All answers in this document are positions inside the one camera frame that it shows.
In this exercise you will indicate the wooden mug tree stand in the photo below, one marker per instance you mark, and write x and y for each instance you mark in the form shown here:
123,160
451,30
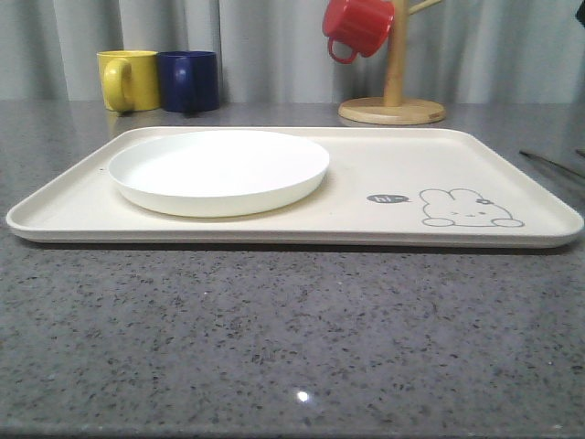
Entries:
393,108

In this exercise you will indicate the cream rabbit serving tray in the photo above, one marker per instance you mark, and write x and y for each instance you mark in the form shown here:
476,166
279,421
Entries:
385,186

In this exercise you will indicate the white round plate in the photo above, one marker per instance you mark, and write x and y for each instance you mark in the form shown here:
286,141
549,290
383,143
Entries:
219,173

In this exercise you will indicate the silver chopstick pair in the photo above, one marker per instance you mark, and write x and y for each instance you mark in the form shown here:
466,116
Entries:
549,162

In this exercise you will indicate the yellow mug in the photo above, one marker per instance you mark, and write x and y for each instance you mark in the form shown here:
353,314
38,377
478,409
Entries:
129,80

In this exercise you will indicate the red mug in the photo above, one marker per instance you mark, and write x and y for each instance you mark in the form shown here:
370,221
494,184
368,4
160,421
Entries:
356,27

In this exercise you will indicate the dark blue mug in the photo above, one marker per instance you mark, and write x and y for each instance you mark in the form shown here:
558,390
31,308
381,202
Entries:
188,80

